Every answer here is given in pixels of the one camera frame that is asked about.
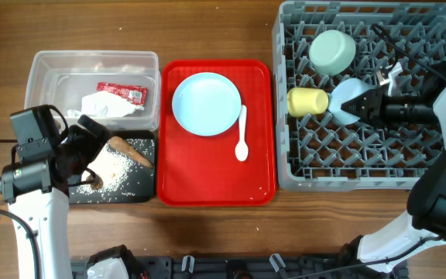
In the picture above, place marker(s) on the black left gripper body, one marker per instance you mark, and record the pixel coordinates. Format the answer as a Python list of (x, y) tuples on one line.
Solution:
[(80, 147)]

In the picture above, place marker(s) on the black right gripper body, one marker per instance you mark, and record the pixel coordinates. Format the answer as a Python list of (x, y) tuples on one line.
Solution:
[(401, 109)]

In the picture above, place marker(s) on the light blue bowl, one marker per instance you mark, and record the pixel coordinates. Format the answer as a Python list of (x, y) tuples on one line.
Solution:
[(346, 91)]

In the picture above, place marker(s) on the white napkin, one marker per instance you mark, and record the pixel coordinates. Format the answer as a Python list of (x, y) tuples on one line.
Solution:
[(104, 104)]

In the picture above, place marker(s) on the white rice pile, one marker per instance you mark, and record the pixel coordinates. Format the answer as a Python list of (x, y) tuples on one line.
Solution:
[(114, 168)]

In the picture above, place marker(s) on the brown meat scrap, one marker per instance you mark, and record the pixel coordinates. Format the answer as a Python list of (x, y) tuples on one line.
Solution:
[(96, 182)]

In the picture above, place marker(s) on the red ketchup sachet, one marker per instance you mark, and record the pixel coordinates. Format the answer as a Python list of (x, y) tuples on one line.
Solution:
[(132, 93)]

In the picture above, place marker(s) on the yellow plastic cup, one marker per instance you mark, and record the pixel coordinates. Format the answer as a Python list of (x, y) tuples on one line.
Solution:
[(303, 101)]

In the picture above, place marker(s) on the mint green bowl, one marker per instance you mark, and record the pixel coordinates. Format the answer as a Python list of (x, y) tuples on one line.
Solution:
[(331, 52)]

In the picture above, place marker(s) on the light blue plate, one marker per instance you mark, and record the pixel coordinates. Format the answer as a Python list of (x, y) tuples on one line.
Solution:
[(206, 104)]

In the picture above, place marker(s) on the white plastic spoon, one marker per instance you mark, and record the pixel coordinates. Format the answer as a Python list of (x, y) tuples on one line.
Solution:
[(241, 148)]

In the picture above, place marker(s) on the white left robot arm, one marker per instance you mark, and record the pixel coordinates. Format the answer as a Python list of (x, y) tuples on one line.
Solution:
[(36, 189)]

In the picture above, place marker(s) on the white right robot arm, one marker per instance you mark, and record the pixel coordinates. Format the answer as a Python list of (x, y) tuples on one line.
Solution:
[(423, 224)]

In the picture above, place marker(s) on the grey-blue dishwasher rack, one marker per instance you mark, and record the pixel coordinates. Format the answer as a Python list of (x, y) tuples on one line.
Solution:
[(317, 153)]

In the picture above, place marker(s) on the black tray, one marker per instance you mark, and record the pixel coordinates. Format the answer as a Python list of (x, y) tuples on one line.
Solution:
[(141, 187)]

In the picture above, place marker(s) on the clear plastic storage box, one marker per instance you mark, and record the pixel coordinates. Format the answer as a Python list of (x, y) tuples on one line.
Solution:
[(63, 77)]

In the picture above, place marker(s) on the red plastic tray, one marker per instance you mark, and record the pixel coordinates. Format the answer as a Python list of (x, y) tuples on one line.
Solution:
[(203, 170)]

